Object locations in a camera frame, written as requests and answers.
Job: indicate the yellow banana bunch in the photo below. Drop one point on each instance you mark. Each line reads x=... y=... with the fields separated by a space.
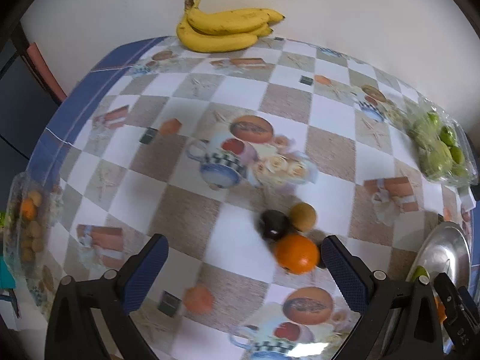
x=224 y=31

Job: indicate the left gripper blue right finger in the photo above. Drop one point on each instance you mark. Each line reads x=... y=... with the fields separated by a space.
x=352 y=276

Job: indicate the clear box of green fruits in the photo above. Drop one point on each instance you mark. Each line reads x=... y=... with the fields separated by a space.
x=443 y=150

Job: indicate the orange tangerine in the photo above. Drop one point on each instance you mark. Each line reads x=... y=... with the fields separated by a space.
x=296 y=254

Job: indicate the checkered picture tablecloth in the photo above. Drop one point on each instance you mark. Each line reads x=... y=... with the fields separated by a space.
x=159 y=139

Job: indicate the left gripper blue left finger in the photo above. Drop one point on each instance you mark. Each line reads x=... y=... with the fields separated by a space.
x=141 y=270

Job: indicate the green mango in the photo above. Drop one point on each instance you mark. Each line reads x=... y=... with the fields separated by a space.
x=418 y=272

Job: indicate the clear box of longans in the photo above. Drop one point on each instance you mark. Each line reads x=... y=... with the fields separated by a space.
x=32 y=211

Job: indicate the dark plum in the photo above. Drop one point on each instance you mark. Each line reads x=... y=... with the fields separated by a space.
x=273 y=225
x=321 y=260

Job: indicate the silver metal bowl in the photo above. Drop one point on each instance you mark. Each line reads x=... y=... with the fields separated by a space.
x=445 y=250

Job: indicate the brown longan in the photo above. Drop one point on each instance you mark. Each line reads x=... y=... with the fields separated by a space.
x=303 y=217

